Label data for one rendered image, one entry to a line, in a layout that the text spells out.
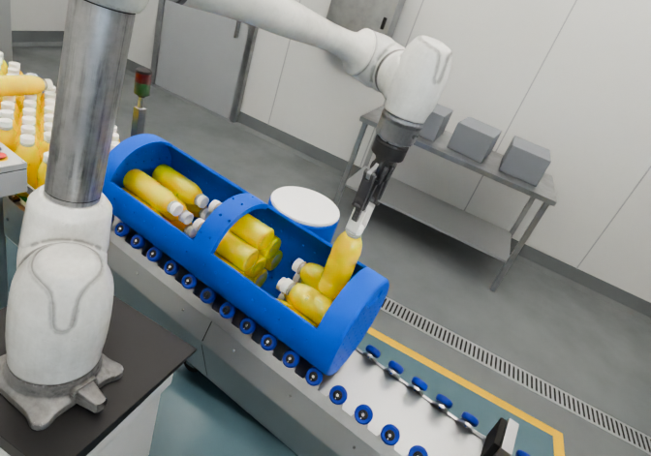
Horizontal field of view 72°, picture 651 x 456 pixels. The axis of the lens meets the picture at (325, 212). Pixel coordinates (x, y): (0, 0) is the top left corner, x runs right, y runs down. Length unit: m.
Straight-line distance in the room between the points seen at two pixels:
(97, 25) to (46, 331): 0.50
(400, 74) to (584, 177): 3.71
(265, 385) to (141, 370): 0.36
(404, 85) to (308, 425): 0.86
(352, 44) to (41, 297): 0.73
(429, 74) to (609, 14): 3.52
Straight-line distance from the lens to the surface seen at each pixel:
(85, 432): 0.97
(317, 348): 1.08
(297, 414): 1.26
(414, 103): 0.90
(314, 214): 1.68
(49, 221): 0.98
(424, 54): 0.90
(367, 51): 0.99
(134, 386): 1.03
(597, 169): 4.51
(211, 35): 5.31
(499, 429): 1.19
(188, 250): 1.24
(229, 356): 1.32
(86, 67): 0.87
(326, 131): 4.78
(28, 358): 0.92
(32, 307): 0.86
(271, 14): 0.75
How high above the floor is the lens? 1.84
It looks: 28 degrees down
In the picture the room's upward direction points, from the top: 20 degrees clockwise
